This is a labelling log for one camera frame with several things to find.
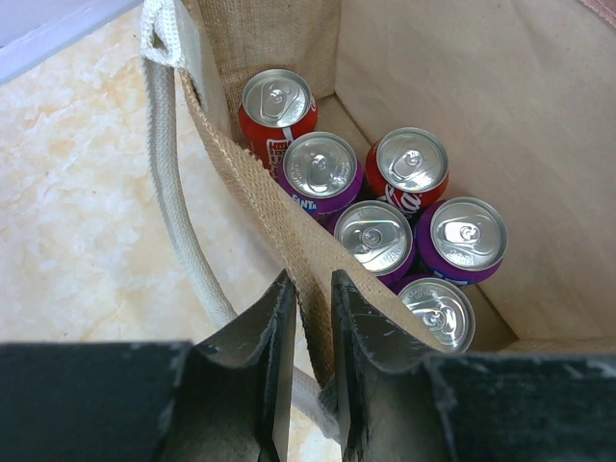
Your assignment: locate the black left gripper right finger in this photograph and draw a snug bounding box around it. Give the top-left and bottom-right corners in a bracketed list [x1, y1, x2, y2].
[331, 269, 615, 461]

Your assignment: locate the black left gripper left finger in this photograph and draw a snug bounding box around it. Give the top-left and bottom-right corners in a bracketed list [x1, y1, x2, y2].
[1, 273, 295, 461]

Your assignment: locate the tan canvas tote bag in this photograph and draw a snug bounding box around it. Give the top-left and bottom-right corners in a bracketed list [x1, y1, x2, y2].
[141, 1, 615, 438]

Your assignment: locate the purple fanta can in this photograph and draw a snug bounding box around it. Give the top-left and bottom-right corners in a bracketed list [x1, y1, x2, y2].
[415, 197, 508, 286]
[328, 200, 417, 286]
[278, 131, 364, 223]
[390, 274, 476, 353]

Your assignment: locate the red coca-cola can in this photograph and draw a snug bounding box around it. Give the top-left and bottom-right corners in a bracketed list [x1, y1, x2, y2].
[365, 127, 449, 218]

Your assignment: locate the red cola can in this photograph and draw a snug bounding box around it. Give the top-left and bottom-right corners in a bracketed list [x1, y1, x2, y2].
[239, 68, 319, 177]

